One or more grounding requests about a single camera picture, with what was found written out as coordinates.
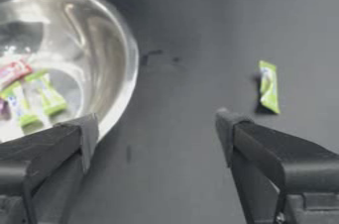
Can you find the green candy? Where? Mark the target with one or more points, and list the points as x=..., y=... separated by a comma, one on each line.
x=269, y=86
x=21, y=105
x=49, y=94

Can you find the purple candy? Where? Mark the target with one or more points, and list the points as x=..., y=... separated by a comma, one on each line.
x=3, y=109

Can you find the red candy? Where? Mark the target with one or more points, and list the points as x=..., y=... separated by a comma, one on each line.
x=14, y=72

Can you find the steel bowl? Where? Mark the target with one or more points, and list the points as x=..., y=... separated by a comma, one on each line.
x=102, y=53

